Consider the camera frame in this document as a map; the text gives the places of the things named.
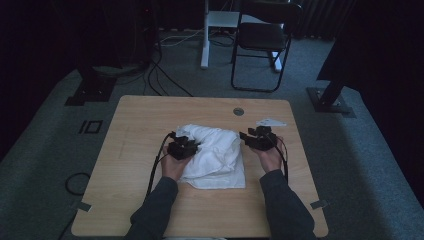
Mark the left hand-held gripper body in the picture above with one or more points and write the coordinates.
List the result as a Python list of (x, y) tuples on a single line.
[(178, 150)]

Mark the black folding chair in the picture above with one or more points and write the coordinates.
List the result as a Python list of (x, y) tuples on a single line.
[(263, 36)]

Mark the black stand base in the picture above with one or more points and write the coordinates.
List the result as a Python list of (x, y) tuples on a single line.
[(328, 100), (91, 90)]

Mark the grey round table grommet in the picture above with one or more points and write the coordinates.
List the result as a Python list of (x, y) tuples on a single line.
[(238, 111)]

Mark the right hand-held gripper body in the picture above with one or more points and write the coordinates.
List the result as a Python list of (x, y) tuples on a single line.
[(265, 140)]

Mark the dark curtain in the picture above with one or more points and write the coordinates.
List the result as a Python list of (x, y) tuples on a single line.
[(383, 66)]

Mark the white skirt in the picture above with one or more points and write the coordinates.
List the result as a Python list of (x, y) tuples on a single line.
[(216, 156)]

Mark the white desk frame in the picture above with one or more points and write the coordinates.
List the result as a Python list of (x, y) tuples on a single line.
[(208, 40)]

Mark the dark equipment rack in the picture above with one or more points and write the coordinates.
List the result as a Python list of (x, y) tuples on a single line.
[(133, 30)]

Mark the black floor tape marks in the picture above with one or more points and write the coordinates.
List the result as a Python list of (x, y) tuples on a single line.
[(90, 127)]

